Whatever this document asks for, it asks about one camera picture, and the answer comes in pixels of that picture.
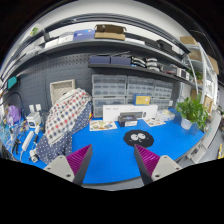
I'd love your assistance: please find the white label printer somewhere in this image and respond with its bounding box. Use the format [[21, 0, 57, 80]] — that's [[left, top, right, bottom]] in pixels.
[[27, 112, 41, 128]]

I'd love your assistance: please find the white power strip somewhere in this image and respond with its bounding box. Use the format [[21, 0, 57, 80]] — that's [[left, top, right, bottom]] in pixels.
[[22, 131, 34, 151]]

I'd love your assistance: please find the colourful picture card right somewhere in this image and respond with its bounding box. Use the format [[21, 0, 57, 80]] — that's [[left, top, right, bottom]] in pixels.
[[145, 118, 165, 127]]

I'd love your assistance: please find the dark blue box right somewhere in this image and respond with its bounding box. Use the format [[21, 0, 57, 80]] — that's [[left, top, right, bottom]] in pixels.
[[111, 56, 131, 66]]

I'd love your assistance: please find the grey drawer organizer left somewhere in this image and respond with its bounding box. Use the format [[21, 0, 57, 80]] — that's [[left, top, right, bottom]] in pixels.
[[92, 74, 127, 118]]

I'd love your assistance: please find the grey drawer organizer middle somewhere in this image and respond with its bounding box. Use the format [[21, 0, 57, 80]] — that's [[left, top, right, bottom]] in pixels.
[[126, 76, 155, 104]]

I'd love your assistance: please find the colourful picture card left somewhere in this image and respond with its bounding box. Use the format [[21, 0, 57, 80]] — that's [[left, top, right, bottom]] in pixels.
[[90, 120, 117, 131]]

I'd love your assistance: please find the yellow and blue box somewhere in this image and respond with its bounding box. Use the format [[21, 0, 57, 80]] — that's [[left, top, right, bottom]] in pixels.
[[133, 94, 150, 105]]

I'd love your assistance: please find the grey drawer organizer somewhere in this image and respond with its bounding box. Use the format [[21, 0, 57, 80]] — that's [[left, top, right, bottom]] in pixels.
[[92, 74, 127, 118], [126, 76, 155, 104], [152, 80, 173, 110]]

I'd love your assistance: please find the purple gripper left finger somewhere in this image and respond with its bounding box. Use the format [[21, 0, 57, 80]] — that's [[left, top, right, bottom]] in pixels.
[[44, 145, 93, 186]]

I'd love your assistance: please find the patterned fabric cloth cover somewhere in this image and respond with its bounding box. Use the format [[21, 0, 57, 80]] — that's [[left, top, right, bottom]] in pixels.
[[36, 88, 92, 164]]

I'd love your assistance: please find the clear plastic packet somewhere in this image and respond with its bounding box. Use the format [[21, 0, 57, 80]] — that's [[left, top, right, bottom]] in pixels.
[[156, 109, 175, 121]]

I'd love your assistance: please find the purple bag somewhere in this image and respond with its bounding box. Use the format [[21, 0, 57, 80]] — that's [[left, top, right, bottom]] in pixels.
[[7, 105, 21, 125]]

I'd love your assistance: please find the green potted plant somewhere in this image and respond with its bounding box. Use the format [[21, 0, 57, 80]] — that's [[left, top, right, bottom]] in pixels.
[[176, 94, 208, 131]]

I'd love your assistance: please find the grey drawer organizer right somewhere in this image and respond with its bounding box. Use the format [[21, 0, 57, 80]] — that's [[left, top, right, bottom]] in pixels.
[[152, 80, 173, 110]]

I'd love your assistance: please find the dark blue box left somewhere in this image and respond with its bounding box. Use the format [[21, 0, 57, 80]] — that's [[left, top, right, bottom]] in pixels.
[[89, 56, 110, 64]]

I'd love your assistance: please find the dark blue box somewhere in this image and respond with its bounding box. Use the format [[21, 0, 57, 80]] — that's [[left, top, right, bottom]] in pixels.
[[111, 56, 131, 66], [89, 56, 110, 64]]

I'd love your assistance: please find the long white cardboard box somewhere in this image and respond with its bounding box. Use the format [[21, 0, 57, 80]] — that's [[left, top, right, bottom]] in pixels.
[[103, 104, 158, 121]]

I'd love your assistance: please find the black round face mouse pad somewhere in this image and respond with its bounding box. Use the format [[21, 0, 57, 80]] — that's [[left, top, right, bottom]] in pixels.
[[123, 130, 154, 147]]

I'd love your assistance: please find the colourful picture card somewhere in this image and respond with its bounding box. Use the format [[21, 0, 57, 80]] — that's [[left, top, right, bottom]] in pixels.
[[145, 118, 165, 127], [90, 120, 117, 131]]

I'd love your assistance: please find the upper grey wall shelf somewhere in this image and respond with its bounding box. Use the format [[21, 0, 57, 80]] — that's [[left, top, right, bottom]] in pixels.
[[19, 37, 191, 71]]

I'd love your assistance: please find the open cardboard box on shelf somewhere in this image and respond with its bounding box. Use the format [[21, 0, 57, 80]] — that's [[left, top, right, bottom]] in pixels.
[[95, 24, 126, 40]]

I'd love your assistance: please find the small black box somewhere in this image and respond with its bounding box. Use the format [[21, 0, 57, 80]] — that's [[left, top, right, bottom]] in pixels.
[[118, 115, 137, 127]]

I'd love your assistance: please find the blue box on top shelf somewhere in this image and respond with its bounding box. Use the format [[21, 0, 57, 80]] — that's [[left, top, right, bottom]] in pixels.
[[73, 29, 95, 41]]

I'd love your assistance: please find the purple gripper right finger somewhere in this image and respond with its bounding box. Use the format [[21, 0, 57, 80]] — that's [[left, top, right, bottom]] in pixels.
[[134, 144, 181, 185]]

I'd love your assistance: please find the white woven basket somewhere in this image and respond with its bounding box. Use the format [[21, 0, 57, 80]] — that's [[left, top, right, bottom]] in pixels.
[[50, 79, 75, 104]]

